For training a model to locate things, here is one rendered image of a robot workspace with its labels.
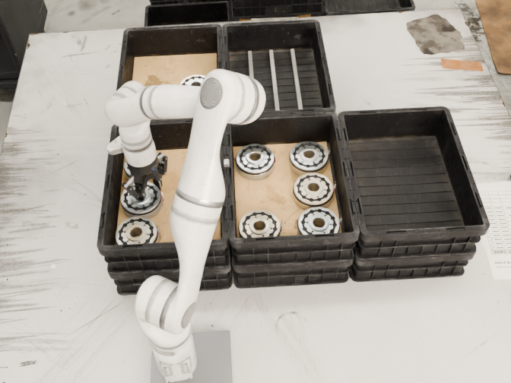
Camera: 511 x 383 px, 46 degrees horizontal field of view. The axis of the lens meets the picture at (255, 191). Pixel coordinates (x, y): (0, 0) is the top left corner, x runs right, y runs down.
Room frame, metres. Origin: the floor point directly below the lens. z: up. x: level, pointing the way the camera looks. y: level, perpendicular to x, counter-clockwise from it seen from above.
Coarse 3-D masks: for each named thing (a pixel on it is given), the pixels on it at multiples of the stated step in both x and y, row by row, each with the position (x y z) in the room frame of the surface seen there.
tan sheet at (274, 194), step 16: (272, 144) 1.11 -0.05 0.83; (288, 144) 1.10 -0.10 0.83; (288, 160) 1.05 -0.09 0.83; (240, 176) 1.00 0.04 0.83; (272, 176) 0.99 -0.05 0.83; (288, 176) 0.99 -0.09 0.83; (240, 192) 0.94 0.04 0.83; (256, 192) 0.94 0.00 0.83; (272, 192) 0.94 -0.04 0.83; (288, 192) 0.94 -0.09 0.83; (240, 208) 0.89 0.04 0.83; (256, 208) 0.89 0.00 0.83; (272, 208) 0.89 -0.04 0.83; (288, 208) 0.89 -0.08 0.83; (336, 208) 0.88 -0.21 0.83; (288, 224) 0.84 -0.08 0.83
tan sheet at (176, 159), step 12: (168, 156) 1.07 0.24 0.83; (180, 156) 1.07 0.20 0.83; (168, 168) 1.03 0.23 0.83; (180, 168) 1.03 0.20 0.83; (168, 180) 0.99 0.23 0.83; (168, 192) 0.95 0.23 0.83; (120, 204) 0.91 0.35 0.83; (168, 204) 0.91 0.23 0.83; (120, 216) 0.88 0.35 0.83; (156, 216) 0.87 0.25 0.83; (168, 216) 0.87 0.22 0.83; (168, 228) 0.84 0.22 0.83; (216, 228) 0.83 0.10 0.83; (168, 240) 0.80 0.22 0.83
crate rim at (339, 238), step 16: (320, 112) 1.13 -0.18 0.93; (336, 128) 1.07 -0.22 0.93; (352, 192) 0.86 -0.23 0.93; (352, 208) 0.81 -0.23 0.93; (352, 224) 0.77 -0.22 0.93; (240, 240) 0.73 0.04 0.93; (256, 240) 0.73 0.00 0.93; (272, 240) 0.73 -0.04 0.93; (288, 240) 0.73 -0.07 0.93; (304, 240) 0.73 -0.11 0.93; (320, 240) 0.73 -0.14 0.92; (336, 240) 0.73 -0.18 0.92; (352, 240) 0.73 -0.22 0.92
